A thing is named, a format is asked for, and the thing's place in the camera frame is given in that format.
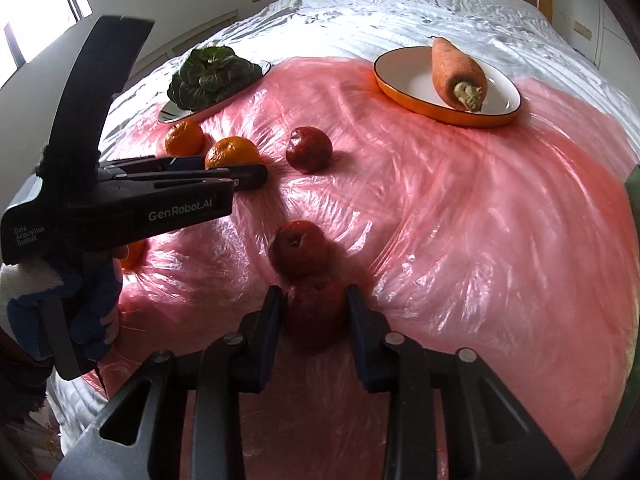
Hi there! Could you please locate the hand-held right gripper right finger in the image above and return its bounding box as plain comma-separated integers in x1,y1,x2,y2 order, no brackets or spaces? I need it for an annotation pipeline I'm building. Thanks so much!
345,284,576,480

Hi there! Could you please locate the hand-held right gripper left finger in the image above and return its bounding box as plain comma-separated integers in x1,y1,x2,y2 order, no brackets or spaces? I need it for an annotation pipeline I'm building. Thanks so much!
55,285,286,480

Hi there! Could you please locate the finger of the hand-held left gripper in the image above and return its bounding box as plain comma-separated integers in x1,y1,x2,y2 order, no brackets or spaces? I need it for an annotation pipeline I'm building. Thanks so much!
100,156,213,173
120,164,268,192

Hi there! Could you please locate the orange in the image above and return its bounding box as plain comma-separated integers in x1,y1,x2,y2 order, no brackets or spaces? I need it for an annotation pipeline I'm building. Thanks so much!
120,240,147,273
205,136,261,170
165,120,205,157

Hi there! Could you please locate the red apple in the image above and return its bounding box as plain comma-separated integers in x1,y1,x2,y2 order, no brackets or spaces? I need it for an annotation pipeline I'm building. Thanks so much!
268,220,331,278
285,274,351,351
286,126,333,172

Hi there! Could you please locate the green metal tray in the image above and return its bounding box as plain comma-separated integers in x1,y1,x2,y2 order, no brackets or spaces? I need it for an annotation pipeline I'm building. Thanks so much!
624,165,640,211

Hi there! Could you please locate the person's left hand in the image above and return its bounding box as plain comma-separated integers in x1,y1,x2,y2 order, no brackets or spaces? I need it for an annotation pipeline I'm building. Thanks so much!
70,246,124,362

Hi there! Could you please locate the glossy oval plate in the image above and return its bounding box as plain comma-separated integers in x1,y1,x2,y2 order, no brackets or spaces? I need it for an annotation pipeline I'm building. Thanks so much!
157,60,272,125

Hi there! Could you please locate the bok choy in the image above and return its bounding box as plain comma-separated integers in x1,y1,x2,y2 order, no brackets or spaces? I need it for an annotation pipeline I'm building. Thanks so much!
166,46,265,110

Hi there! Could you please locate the pink plastic sheet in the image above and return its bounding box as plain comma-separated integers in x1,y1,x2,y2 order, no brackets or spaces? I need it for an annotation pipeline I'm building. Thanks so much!
80,55,640,480

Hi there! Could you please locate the orange-rimmed white plate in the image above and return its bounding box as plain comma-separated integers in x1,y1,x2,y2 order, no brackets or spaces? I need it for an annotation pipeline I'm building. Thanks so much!
373,46,522,127

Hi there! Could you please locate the window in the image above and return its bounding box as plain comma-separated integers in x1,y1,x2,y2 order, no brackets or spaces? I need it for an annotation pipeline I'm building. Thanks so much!
0,0,93,71

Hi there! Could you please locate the carrot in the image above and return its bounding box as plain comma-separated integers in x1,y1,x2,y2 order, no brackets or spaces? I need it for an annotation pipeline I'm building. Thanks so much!
431,36,488,112

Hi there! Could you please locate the white wardrobe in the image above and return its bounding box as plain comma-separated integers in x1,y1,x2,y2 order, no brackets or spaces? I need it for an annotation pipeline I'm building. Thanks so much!
595,0,640,71

